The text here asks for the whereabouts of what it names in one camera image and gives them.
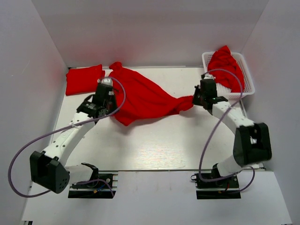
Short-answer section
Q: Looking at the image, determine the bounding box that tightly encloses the red t shirt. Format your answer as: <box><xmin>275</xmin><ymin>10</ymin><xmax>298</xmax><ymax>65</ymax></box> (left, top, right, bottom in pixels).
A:
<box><xmin>65</xmin><ymin>64</ymin><xmax>105</xmax><ymax>96</ymax></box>
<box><xmin>109</xmin><ymin>62</ymin><xmax>193</xmax><ymax>126</ymax></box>

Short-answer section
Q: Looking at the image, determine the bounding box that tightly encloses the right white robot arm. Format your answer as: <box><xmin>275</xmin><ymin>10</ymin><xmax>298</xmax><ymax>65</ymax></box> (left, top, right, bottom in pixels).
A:
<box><xmin>193</xmin><ymin>79</ymin><xmax>272</xmax><ymax>187</ymax></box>

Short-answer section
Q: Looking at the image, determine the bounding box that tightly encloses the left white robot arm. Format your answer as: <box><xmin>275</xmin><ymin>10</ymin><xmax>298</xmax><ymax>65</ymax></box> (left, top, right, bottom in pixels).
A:
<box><xmin>30</xmin><ymin>78</ymin><xmax>117</xmax><ymax>194</ymax></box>

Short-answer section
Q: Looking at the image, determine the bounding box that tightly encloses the red t shirts pile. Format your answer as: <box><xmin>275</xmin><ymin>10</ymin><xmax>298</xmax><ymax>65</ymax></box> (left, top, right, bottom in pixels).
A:
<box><xmin>207</xmin><ymin>45</ymin><xmax>245</xmax><ymax>93</ymax></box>

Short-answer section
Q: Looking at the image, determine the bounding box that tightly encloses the white plastic basket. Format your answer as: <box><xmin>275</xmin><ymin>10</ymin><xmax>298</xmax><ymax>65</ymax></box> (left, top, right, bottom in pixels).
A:
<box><xmin>202</xmin><ymin>52</ymin><xmax>255</xmax><ymax>101</ymax></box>

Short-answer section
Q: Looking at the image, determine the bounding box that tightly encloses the folded red t shirt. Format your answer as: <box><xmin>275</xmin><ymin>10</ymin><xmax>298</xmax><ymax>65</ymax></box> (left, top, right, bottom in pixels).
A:
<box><xmin>65</xmin><ymin>64</ymin><xmax>105</xmax><ymax>96</ymax></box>

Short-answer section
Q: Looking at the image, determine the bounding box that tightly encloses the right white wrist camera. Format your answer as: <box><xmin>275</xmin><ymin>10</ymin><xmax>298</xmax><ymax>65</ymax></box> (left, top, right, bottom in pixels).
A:
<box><xmin>201</xmin><ymin>73</ymin><xmax>215</xmax><ymax>80</ymax></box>

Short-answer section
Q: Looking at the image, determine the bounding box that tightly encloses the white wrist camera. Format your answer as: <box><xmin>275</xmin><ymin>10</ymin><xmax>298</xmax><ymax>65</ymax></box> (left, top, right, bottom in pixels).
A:
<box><xmin>201</xmin><ymin>73</ymin><xmax>215</xmax><ymax>80</ymax></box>
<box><xmin>97</xmin><ymin>77</ymin><xmax>113</xmax><ymax>86</ymax></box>

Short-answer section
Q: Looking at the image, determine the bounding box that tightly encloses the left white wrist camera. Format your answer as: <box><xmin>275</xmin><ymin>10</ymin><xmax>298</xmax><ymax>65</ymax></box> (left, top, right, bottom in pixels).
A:
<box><xmin>97</xmin><ymin>77</ymin><xmax>113</xmax><ymax>86</ymax></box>

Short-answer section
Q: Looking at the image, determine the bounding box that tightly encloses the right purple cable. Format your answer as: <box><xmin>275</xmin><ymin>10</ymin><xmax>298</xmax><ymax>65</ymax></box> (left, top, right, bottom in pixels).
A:
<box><xmin>198</xmin><ymin>68</ymin><xmax>256</xmax><ymax>194</ymax></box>

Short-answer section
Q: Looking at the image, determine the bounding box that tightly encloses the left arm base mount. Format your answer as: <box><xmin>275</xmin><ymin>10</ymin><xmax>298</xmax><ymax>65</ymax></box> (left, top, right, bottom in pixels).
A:
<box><xmin>68</xmin><ymin>172</ymin><xmax>118</xmax><ymax>199</ymax></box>

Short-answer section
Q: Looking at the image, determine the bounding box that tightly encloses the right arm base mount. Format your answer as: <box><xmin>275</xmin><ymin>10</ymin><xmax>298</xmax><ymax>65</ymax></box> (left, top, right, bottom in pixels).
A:
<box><xmin>190</xmin><ymin>173</ymin><xmax>241</xmax><ymax>200</ymax></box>

